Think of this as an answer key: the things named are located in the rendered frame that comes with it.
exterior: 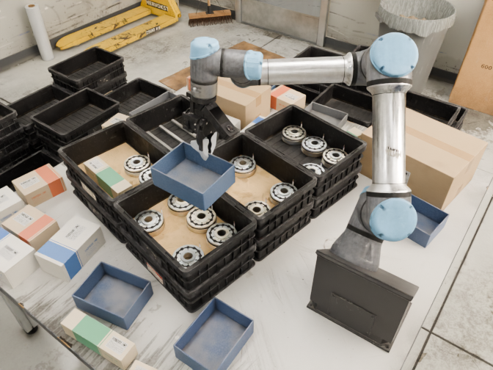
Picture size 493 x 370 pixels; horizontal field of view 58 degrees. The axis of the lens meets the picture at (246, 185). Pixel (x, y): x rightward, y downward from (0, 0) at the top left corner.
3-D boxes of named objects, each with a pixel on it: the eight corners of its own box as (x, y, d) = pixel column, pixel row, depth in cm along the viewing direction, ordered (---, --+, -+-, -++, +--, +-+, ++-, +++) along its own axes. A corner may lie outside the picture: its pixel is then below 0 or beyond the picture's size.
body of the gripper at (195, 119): (199, 121, 138) (199, 84, 131) (221, 131, 134) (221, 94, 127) (181, 131, 133) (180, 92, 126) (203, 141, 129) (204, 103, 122)
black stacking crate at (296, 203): (315, 202, 167) (318, 180, 159) (258, 245, 152) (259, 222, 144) (242, 154, 188) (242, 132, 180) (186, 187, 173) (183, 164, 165)
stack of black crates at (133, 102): (145, 119, 325) (138, 76, 303) (176, 133, 312) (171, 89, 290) (103, 146, 302) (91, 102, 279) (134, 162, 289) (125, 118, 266)
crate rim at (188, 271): (259, 226, 145) (259, 221, 144) (185, 279, 130) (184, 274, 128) (183, 168, 167) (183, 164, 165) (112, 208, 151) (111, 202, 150)
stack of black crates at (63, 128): (102, 146, 302) (86, 86, 271) (133, 163, 289) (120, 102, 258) (52, 178, 278) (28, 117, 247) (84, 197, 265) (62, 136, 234)
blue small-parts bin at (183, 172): (235, 181, 136) (235, 164, 132) (205, 211, 128) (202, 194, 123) (185, 158, 145) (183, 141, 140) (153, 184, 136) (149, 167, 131)
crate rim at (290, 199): (318, 183, 160) (319, 178, 159) (259, 226, 145) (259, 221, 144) (242, 135, 182) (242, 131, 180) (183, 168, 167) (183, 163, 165)
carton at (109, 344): (65, 333, 140) (60, 323, 136) (79, 318, 144) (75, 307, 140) (125, 371, 131) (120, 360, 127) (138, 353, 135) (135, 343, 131)
